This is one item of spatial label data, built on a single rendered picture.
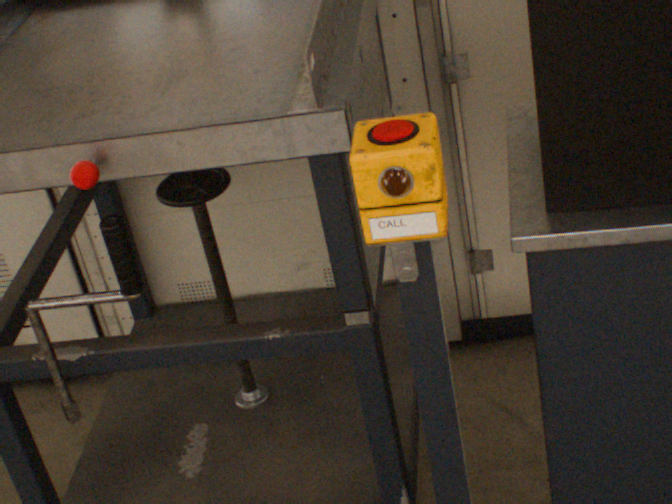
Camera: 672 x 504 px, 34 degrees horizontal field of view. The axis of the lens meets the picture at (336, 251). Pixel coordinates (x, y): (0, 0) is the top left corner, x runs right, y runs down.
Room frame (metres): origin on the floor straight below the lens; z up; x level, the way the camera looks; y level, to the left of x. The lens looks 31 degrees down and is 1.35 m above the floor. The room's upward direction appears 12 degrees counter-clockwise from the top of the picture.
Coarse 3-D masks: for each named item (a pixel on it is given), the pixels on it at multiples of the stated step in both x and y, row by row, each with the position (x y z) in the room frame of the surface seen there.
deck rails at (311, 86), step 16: (0, 0) 1.74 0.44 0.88; (16, 0) 1.80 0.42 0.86; (32, 0) 1.82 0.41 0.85; (320, 0) 1.32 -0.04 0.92; (336, 0) 1.44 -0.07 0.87; (0, 16) 1.72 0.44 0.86; (16, 16) 1.75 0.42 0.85; (320, 16) 1.29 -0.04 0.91; (336, 16) 1.42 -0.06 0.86; (0, 32) 1.68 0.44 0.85; (320, 32) 1.27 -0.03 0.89; (336, 32) 1.38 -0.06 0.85; (320, 48) 1.25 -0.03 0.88; (304, 64) 1.29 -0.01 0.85; (320, 64) 1.23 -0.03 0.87; (304, 80) 1.24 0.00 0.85; (320, 80) 1.21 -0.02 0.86; (304, 96) 1.19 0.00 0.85; (320, 96) 1.18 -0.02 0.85; (288, 112) 1.16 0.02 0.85; (304, 112) 1.15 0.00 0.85
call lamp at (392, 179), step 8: (392, 168) 0.90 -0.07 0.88; (400, 168) 0.90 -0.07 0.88; (384, 176) 0.90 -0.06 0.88; (392, 176) 0.90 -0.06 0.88; (400, 176) 0.90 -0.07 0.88; (408, 176) 0.90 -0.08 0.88; (384, 184) 0.90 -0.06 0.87; (392, 184) 0.89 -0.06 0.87; (400, 184) 0.89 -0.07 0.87; (408, 184) 0.90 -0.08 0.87; (384, 192) 0.90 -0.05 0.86; (392, 192) 0.89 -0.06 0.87; (400, 192) 0.89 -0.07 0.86; (408, 192) 0.90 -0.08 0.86
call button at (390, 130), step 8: (392, 120) 0.96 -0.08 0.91; (400, 120) 0.96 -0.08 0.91; (376, 128) 0.95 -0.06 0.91; (384, 128) 0.95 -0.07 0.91; (392, 128) 0.94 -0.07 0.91; (400, 128) 0.94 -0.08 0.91; (408, 128) 0.94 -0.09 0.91; (376, 136) 0.94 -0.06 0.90; (384, 136) 0.93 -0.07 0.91; (392, 136) 0.93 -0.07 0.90; (400, 136) 0.93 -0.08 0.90
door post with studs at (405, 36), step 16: (400, 0) 1.81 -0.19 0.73; (400, 16) 1.81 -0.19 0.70; (400, 32) 1.81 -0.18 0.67; (400, 48) 1.81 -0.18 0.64; (416, 48) 1.81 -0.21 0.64; (400, 64) 1.81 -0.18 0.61; (416, 64) 1.81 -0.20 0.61; (416, 80) 1.81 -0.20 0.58; (416, 96) 1.81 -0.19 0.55; (416, 112) 1.81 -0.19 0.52; (432, 240) 1.81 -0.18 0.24; (448, 256) 1.81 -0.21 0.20; (448, 272) 1.81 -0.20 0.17; (448, 288) 1.81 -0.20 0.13; (448, 304) 1.81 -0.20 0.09; (448, 320) 1.81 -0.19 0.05; (448, 336) 1.81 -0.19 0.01
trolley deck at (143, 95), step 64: (64, 0) 1.80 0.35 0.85; (128, 0) 1.72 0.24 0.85; (192, 0) 1.65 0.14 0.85; (256, 0) 1.59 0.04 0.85; (0, 64) 1.54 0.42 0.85; (64, 64) 1.49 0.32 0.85; (128, 64) 1.43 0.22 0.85; (192, 64) 1.38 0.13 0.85; (256, 64) 1.33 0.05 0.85; (0, 128) 1.30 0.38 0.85; (64, 128) 1.26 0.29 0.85; (128, 128) 1.22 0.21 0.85; (192, 128) 1.18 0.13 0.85; (256, 128) 1.17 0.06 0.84; (320, 128) 1.15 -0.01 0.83; (0, 192) 1.23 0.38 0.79
